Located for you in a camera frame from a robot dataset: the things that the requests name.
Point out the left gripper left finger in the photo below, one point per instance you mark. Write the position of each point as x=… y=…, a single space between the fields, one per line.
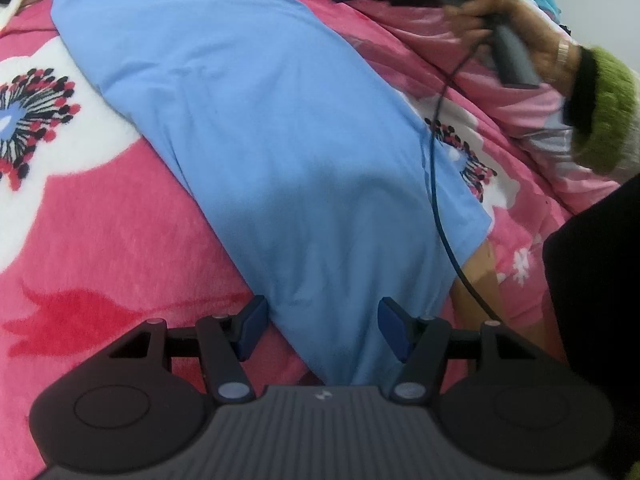
x=146 y=396

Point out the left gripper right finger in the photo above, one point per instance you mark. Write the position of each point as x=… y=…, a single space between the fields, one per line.
x=499 y=398

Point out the light blue t-shirt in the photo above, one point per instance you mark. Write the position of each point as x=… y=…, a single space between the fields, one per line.
x=314 y=173

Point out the green fuzzy sleeve forearm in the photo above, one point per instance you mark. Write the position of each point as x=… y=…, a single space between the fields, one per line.
x=603 y=110

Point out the operator left hand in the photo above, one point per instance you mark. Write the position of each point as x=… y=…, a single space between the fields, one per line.
x=480 y=270

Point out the operator right hand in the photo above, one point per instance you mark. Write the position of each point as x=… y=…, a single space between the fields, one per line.
x=555 y=58

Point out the pink grey quilt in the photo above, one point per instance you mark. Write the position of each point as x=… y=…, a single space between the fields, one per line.
x=530 y=118

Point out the pink floral bed blanket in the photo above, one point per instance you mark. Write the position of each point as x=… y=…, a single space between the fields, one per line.
x=97 y=235

